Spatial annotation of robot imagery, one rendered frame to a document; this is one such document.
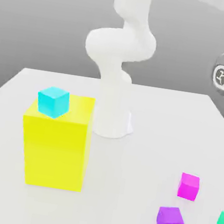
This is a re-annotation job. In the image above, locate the small cyan cube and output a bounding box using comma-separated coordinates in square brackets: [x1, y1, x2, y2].
[34, 84, 73, 122]

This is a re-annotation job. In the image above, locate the small magenta cube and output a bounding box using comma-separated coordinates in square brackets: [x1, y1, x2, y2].
[176, 171, 202, 203]

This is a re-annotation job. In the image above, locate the small purple cube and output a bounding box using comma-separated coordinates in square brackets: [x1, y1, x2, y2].
[155, 204, 187, 224]

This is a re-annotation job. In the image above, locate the large yellow box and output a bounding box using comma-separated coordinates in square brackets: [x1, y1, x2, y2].
[13, 87, 97, 194]

